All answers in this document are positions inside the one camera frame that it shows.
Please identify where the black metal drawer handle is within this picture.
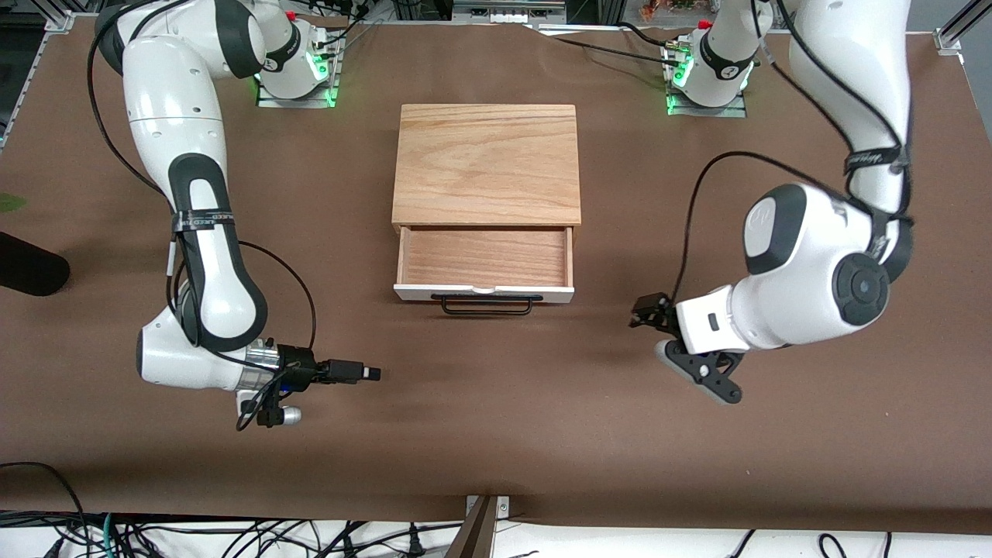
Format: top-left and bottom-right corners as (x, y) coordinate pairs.
(431, 294), (544, 316)

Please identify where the white-fronted wooden drawer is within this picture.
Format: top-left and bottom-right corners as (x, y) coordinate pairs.
(393, 226), (577, 304)

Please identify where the light wooden drawer cabinet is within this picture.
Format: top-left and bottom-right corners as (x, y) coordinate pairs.
(391, 103), (583, 235)

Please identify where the brown table cover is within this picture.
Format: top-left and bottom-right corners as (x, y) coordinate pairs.
(0, 15), (992, 536)

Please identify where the black cylindrical object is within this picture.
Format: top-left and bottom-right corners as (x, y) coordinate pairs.
(0, 231), (72, 298)

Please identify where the grey electrical box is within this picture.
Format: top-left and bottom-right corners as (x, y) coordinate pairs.
(453, 0), (568, 25)

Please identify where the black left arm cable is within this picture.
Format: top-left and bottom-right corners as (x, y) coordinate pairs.
(670, 0), (912, 305)

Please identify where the brown slanted post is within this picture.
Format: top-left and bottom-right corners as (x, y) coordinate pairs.
(445, 496), (498, 558)

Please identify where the small metal bracket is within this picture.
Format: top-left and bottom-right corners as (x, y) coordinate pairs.
(465, 496), (512, 522)

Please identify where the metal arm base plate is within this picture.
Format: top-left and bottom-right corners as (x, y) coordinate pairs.
(665, 39), (749, 118)
(256, 31), (343, 109)

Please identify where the long black table cable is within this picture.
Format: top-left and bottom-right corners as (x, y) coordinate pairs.
(535, 22), (684, 69)

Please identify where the black looping floor cable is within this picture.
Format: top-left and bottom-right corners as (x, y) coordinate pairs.
(0, 462), (88, 558)

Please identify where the black base cable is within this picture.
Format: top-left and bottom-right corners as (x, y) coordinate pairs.
(310, 0), (390, 55)

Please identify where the aluminium frame rail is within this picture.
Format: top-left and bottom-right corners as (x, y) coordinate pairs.
(934, 0), (992, 53)
(0, 11), (76, 152)

